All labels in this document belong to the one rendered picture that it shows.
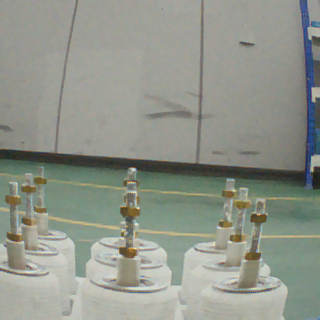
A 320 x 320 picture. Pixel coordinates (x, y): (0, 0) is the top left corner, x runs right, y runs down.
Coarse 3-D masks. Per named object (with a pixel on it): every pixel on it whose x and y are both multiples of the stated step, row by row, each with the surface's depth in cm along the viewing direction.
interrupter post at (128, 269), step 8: (120, 256) 65; (136, 256) 66; (120, 264) 64; (128, 264) 64; (136, 264) 64; (120, 272) 64; (128, 272) 64; (136, 272) 65; (120, 280) 64; (128, 280) 64; (136, 280) 65
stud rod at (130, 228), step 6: (126, 192) 65; (132, 192) 65; (126, 198) 65; (132, 198) 64; (126, 204) 65; (132, 204) 65; (126, 216) 65; (126, 222) 65; (132, 222) 65; (126, 228) 65; (132, 228) 65; (126, 234) 65; (132, 234) 65; (126, 240) 65; (132, 240) 65; (126, 246) 65; (132, 246) 65
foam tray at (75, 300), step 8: (80, 280) 94; (176, 288) 95; (72, 296) 83; (72, 304) 82; (80, 304) 79; (176, 304) 85; (72, 312) 75; (80, 312) 75; (176, 312) 80; (184, 312) 83
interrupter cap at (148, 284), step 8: (96, 280) 64; (104, 280) 65; (112, 280) 66; (144, 280) 67; (152, 280) 67; (160, 280) 67; (104, 288) 62; (112, 288) 62; (120, 288) 62; (128, 288) 62; (136, 288) 63; (144, 288) 63; (152, 288) 63; (160, 288) 63
